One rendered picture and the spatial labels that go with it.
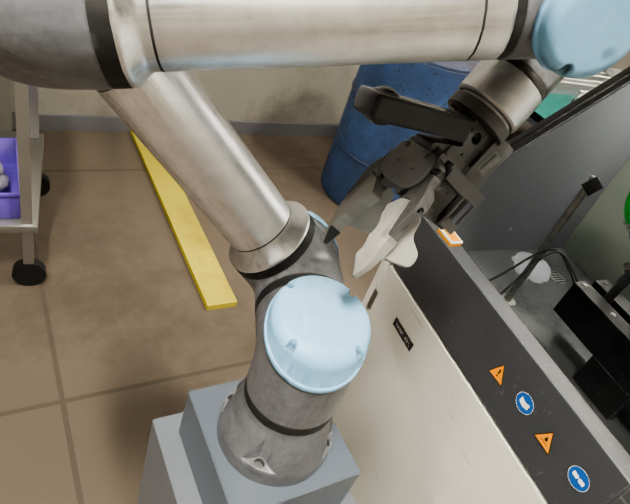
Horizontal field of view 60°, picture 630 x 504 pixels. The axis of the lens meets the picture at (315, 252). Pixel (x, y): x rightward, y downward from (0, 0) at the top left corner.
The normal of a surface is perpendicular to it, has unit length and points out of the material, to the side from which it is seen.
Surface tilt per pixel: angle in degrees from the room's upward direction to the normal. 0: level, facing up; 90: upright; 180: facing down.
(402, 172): 59
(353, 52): 116
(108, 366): 0
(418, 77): 90
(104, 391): 0
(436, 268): 90
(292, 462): 73
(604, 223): 90
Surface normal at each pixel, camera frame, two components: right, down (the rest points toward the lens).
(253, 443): -0.40, 0.17
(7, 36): -0.25, 0.66
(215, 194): 0.08, 0.66
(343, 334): 0.29, -0.66
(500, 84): -0.22, -0.04
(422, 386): -0.89, 0.03
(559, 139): 0.35, 0.67
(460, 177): 0.36, 0.45
